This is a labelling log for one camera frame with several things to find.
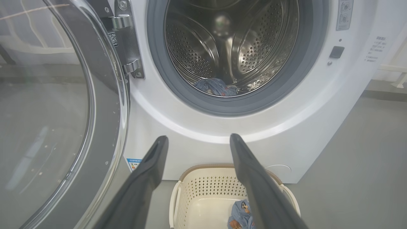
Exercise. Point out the blue energy label sticker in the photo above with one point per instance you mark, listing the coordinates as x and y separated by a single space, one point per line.
133 163

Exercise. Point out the metal door hinge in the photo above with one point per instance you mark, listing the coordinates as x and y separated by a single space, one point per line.
127 41

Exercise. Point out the QR code sticker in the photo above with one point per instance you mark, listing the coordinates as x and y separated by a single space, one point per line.
113 39

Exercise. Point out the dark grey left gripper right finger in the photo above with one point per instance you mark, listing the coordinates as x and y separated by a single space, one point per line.
264 197

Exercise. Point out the black round washing machine door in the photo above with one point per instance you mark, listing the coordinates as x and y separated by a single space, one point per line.
47 127

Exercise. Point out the cream perforated laundry basket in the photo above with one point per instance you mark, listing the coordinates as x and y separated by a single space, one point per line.
203 187

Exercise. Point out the blue garment with bear face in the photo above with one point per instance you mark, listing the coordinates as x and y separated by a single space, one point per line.
216 86

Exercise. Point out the grey rubber door seal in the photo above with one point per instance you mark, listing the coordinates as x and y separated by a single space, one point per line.
178 92

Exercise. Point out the steel washing machine drum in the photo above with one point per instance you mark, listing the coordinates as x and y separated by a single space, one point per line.
254 47

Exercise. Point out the printed instruction text label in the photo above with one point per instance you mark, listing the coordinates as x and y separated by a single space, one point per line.
375 47

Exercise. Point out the white washing machine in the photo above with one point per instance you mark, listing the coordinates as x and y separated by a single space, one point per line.
203 143

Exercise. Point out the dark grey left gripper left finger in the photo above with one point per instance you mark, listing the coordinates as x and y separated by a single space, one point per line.
140 190

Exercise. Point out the blue bear-print garment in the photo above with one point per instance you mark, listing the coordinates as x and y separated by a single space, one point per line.
238 214

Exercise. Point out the round drain filter cover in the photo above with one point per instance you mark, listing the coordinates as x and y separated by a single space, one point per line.
279 168

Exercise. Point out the grey warning sticker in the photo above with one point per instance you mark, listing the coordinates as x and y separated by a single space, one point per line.
345 16

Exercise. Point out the black door latch socket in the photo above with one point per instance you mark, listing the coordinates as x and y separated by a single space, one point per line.
336 52

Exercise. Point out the white metal frame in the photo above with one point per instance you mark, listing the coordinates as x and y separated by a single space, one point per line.
394 68

